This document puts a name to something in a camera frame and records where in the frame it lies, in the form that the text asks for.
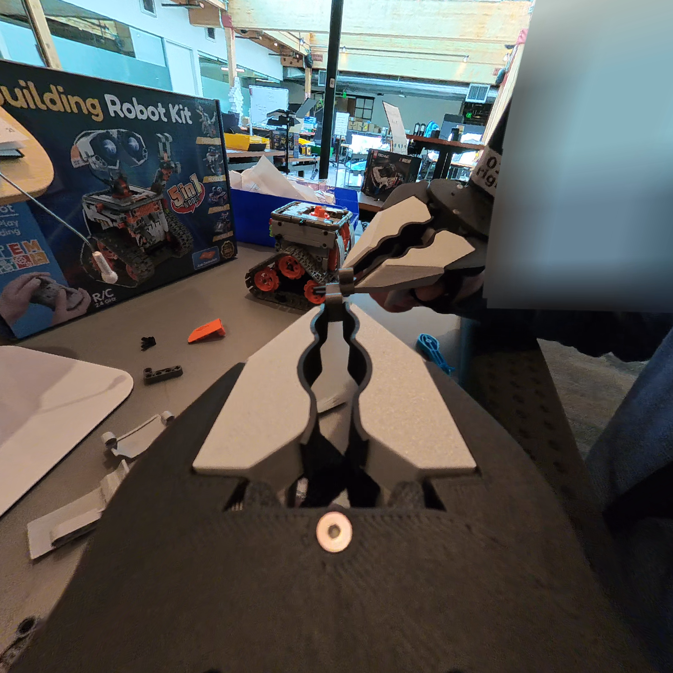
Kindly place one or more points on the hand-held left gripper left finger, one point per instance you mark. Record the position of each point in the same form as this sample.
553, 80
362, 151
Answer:
252, 420

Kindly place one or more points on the blue plastic bin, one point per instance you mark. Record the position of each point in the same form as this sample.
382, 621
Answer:
252, 221

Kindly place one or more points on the open instruction booklet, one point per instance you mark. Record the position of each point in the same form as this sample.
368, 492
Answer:
10, 136

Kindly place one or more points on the tracked toy robot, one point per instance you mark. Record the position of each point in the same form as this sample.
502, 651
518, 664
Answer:
299, 247

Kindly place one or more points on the grey connector with blue pin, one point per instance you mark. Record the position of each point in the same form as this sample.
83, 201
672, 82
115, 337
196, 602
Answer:
347, 281

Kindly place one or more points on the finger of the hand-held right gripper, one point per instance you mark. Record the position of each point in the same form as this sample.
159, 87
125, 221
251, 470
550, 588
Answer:
389, 223
420, 265

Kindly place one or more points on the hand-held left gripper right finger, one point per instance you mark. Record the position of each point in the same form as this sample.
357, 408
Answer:
415, 420

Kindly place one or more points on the small black connector piece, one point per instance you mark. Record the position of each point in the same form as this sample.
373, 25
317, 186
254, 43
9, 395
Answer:
148, 343

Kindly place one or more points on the white board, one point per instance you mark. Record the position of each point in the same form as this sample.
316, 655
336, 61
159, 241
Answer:
268, 105

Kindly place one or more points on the grey curved panel piece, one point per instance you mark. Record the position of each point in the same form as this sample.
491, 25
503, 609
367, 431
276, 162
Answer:
136, 439

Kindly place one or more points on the person's right hand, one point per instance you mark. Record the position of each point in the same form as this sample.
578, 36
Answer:
394, 299

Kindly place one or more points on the black model kit box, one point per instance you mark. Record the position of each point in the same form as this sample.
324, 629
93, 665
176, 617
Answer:
389, 173

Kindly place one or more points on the dark grey short beam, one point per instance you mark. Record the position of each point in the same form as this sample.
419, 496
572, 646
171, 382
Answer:
163, 374

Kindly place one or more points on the orange wedge piece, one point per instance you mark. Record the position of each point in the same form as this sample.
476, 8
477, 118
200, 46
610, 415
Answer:
207, 332

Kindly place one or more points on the blue toy cardboard box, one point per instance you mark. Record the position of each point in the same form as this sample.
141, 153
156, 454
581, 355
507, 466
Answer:
131, 157

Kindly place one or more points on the black support pole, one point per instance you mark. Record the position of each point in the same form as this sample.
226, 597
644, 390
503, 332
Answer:
331, 79

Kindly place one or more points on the white book stand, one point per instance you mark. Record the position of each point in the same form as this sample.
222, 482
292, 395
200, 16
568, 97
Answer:
52, 410

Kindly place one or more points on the white plastic bags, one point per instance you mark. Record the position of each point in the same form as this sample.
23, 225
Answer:
268, 181

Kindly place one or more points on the grey block piece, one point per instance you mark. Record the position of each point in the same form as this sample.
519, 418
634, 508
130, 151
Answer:
68, 520

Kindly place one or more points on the yellow storage bin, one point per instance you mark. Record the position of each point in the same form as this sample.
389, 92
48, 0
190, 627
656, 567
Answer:
244, 142

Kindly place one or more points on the white air vent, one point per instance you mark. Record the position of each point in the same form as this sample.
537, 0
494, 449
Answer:
479, 92

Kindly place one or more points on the dark high table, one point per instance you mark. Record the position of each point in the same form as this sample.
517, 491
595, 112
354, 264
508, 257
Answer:
447, 142

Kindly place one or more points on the blue plastic tool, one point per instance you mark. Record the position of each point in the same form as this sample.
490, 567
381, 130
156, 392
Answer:
434, 352

